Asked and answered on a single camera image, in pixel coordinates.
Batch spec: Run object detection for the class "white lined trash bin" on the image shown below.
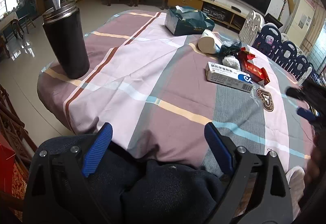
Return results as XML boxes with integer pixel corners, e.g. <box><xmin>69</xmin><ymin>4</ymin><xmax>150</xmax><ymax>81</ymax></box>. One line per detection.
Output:
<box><xmin>286</xmin><ymin>166</ymin><xmax>305</xmax><ymax>219</ymax></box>

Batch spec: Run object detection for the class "red cigarette box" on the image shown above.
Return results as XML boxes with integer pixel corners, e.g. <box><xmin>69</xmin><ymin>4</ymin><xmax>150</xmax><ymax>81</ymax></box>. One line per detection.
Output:
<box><xmin>237</xmin><ymin>47</ymin><xmax>270</xmax><ymax>86</ymax></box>

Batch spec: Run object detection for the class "white blue medicine box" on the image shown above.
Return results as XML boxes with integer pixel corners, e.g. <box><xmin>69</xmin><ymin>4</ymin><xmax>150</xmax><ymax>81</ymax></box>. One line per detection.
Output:
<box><xmin>206</xmin><ymin>62</ymin><xmax>254</xmax><ymax>93</ymax></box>

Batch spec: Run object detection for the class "navy plastic baby fence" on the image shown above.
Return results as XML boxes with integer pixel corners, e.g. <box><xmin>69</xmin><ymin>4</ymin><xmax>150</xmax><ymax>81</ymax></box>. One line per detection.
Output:
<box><xmin>252</xmin><ymin>24</ymin><xmax>317</xmax><ymax>82</ymax></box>

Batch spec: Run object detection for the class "white standing air conditioner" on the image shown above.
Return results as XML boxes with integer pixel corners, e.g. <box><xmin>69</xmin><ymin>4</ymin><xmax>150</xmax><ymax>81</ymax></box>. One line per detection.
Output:
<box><xmin>285</xmin><ymin>0</ymin><xmax>315</xmax><ymax>47</ymax></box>

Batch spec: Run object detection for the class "crumpled white tissue ball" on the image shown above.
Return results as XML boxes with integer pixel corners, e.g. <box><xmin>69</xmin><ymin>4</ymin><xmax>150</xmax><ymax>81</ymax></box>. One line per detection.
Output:
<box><xmin>222</xmin><ymin>56</ymin><xmax>241</xmax><ymax>71</ymax></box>

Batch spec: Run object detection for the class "small dark green wrapper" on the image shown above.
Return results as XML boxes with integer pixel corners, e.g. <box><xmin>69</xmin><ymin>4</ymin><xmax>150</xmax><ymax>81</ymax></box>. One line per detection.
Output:
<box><xmin>218</xmin><ymin>40</ymin><xmax>242</xmax><ymax>57</ymax></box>

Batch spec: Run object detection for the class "white plastic baby fence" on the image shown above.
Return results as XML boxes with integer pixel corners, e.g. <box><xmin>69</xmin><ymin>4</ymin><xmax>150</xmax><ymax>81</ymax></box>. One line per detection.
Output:
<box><xmin>239</xmin><ymin>10</ymin><xmax>265</xmax><ymax>46</ymax></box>

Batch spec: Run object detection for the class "black thermos cup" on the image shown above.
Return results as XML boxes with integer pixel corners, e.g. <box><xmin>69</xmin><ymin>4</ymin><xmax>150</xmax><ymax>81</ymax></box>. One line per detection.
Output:
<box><xmin>43</xmin><ymin>0</ymin><xmax>89</xmax><ymax>79</ymax></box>

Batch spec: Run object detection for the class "yellow tv cabinet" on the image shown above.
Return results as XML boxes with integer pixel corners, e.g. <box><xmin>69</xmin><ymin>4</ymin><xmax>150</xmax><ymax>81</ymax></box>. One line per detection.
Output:
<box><xmin>167</xmin><ymin>0</ymin><xmax>248</xmax><ymax>32</ymax></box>

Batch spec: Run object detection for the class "dark green tissue box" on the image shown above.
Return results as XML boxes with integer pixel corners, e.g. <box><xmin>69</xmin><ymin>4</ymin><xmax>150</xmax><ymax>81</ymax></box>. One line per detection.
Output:
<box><xmin>165</xmin><ymin>5</ymin><xmax>215</xmax><ymax>36</ymax></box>

